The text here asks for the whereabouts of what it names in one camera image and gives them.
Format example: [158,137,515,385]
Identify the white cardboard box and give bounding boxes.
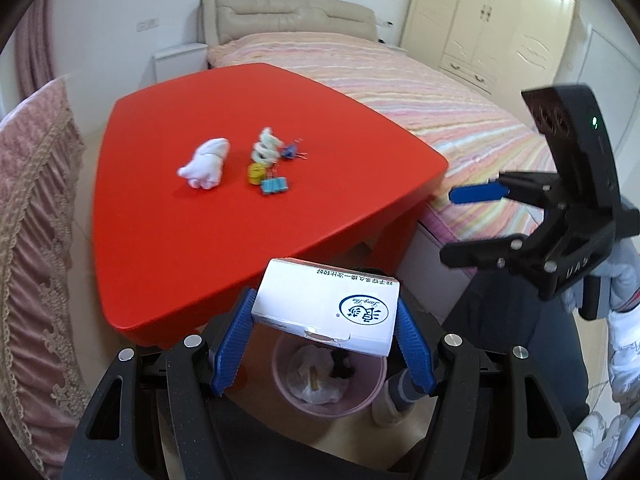
[252,258,400,356]

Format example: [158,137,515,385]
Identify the light blue binder clip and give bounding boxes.
[260,177,288,195]

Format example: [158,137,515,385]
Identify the yellow tape measure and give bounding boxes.
[247,162,269,185]

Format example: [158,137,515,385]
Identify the dark blue binder clip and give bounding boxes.
[280,139,308,160]

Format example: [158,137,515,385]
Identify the green white sock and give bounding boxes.
[250,127,284,167]

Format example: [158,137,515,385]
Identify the black cloth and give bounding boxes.
[329,349,355,380]

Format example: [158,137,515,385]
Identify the wooden clothespin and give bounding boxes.
[308,366,320,391]

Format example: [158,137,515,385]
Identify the pink trash bin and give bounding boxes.
[271,335,387,418]

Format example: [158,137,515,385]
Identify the right gloved hand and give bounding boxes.
[588,238,639,318]

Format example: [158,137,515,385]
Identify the bed with striped sheet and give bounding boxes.
[207,32,554,243]

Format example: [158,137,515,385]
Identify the beige slipper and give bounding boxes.
[371,374,420,428]

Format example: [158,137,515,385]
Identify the person leg dark trousers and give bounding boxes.
[442,271,589,429]

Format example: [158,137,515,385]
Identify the cream wardrobe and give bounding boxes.
[400,0,579,124]

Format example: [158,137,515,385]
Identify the red table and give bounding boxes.
[92,64,448,348]

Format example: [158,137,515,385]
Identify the pink quilted sofa cover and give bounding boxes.
[1,79,90,479]

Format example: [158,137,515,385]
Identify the white nightstand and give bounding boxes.
[153,42,208,82]

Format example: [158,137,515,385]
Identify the beige padded headboard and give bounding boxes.
[196,0,378,47]

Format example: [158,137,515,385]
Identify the pink curtain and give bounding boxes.
[15,0,54,100]

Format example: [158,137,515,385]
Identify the wall socket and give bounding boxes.
[136,18,160,32]

